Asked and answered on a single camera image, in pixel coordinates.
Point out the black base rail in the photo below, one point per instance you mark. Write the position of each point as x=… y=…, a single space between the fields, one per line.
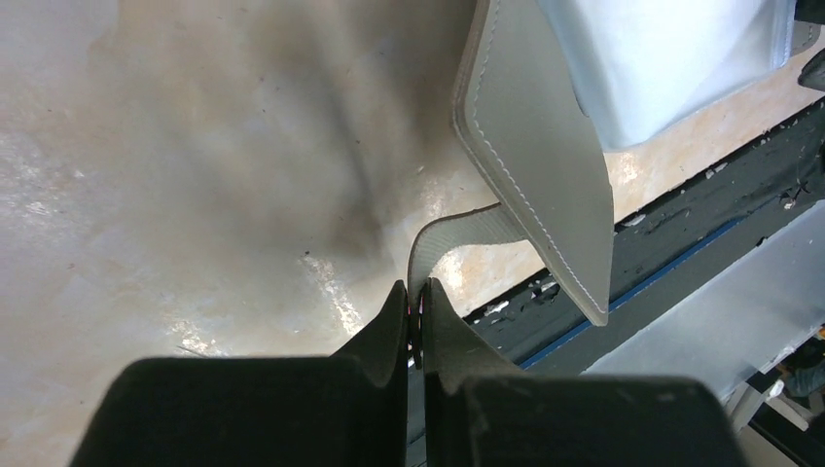
x=674 y=245

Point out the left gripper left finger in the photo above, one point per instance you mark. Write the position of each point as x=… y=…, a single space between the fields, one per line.
x=345 y=409

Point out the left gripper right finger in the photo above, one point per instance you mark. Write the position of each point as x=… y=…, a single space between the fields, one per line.
x=483 y=410

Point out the grey card holder wallet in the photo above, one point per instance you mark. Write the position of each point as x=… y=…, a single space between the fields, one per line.
x=546 y=88

